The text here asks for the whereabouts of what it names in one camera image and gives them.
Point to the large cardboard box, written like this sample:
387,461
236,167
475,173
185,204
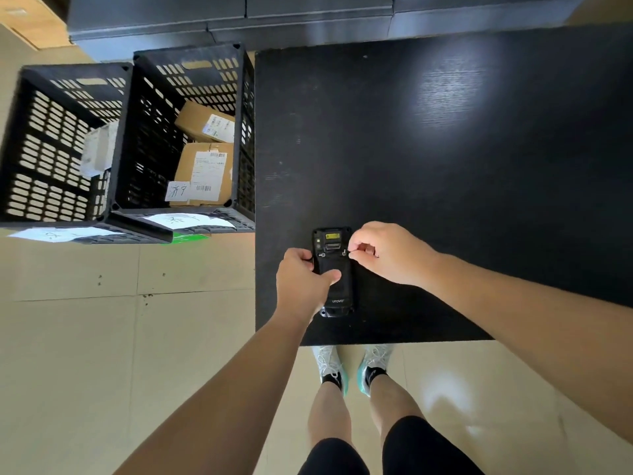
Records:
202,168

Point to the dark grey cabinet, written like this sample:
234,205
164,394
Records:
296,19

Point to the person's left leg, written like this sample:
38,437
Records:
329,415

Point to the person's left hand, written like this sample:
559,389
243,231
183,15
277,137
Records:
296,284

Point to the small white paper note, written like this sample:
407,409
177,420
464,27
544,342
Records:
177,191

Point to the black sock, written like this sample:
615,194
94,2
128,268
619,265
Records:
331,380
376,375

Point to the person's leg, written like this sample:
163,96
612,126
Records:
329,415
395,405

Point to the black shorts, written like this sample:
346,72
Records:
420,450

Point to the person's right forearm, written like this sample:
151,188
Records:
534,331

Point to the white right sneaker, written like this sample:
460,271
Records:
376,361

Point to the black left sock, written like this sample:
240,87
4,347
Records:
331,380

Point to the person's right hand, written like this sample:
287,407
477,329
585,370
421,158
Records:
400,257

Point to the white left sneaker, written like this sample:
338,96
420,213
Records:
329,363

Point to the small cardboard box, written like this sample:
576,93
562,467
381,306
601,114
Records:
198,121

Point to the white sneaker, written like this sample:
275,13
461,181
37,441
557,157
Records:
329,363
376,361

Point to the person's left thumb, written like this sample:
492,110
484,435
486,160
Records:
330,277

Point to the white paper crate label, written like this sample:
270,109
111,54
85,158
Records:
185,221
64,233

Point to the black right sock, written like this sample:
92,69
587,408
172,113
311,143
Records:
376,375

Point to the black handheld scanner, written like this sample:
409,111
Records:
334,264

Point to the person's left forearm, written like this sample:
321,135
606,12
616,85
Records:
232,395

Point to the person's right thumb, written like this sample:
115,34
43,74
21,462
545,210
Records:
363,252

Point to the green paper slip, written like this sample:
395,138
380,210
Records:
190,238

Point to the person's right leg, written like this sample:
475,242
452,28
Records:
395,405

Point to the black plastic crate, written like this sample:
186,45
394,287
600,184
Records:
54,153
148,133

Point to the flat brown cardboard sheet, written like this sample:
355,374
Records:
29,17

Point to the white plastic packet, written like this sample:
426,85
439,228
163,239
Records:
99,148

